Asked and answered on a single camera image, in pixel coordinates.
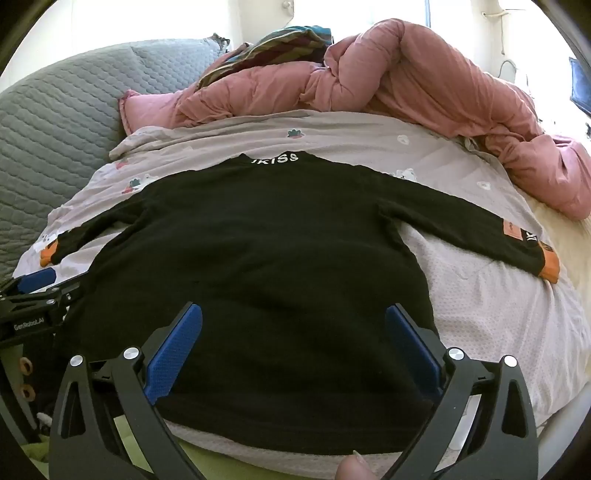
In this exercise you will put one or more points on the printed pale bed sheet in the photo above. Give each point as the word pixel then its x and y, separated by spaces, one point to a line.
pixel 485 300

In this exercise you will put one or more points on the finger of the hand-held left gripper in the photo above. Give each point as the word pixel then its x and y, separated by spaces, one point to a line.
pixel 69 288
pixel 34 279

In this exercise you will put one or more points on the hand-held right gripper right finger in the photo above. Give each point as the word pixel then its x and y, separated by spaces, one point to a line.
pixel 411 350

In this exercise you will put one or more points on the grey quilted headboard cushion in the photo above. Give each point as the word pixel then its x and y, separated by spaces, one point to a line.
pixel 60 115

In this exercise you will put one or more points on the black knit sweater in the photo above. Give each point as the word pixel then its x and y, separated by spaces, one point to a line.
pixel 258 277

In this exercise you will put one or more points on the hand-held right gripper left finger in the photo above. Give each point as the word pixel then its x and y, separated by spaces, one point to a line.
pixel 178 350

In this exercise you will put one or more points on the pink duvet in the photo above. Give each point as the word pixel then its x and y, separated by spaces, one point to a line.
pixel 415 74

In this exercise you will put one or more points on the person's right hand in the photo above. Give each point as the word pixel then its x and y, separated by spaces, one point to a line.
pixel 358 468

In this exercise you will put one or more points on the dark blue object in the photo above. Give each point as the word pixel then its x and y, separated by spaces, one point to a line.
pixel 581 83

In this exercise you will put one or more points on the dark green patterned pillow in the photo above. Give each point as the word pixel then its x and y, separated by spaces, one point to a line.
pixel 286 41

